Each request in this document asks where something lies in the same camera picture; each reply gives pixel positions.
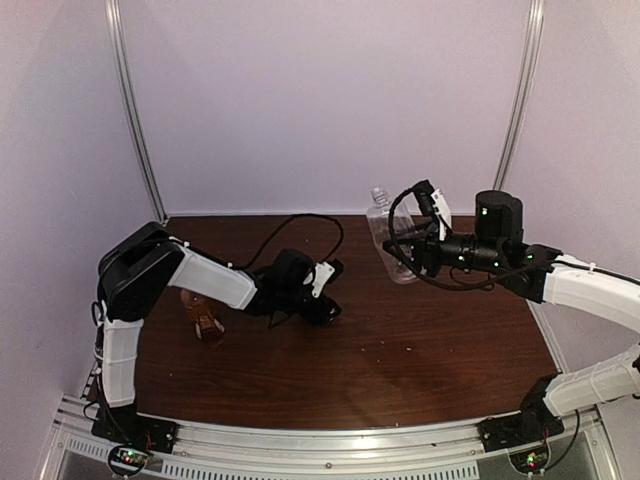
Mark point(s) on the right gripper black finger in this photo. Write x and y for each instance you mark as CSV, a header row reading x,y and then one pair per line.
x,y
402,251
422,231

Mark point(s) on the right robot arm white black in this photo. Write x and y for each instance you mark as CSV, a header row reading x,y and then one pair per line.
x,y
495,253

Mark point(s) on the amber tea bottle red label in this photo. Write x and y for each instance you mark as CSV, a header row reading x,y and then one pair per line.
x,y
201,314

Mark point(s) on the left circuit board with LEDs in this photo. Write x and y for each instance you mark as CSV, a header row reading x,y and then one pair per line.
x,y
125,461

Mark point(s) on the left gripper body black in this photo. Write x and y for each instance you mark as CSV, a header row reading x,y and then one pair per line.
x,y
313,316

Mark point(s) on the aluminium frame post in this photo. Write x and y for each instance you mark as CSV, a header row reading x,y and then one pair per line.
x,y
131,110
529,59

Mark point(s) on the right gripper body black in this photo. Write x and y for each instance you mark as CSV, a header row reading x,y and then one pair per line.
x,y
432,262

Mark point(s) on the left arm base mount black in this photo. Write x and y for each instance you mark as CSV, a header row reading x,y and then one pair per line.
x,y
123,425

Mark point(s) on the right aluminium frame post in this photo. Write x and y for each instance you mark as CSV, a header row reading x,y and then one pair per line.
x,y
529,59

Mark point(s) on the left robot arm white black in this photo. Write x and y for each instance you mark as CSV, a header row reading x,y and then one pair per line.
x,y
135,275

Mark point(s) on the right circuit board with LEDs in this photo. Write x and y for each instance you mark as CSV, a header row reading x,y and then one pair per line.
x,y
529,462

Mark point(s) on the front aluminium rail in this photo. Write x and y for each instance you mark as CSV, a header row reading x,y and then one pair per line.
x,y
452,450

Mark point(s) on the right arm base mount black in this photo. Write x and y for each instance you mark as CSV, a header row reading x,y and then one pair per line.
x,y
532,423

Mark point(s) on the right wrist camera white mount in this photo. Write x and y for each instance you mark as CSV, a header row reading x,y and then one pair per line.
x,y
432,203

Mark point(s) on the circuit board with leds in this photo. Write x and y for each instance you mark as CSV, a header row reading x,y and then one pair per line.
x,y
529,462
125,461

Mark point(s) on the left aluminium frame post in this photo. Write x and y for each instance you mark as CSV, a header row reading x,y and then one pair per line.
x,y
131,110

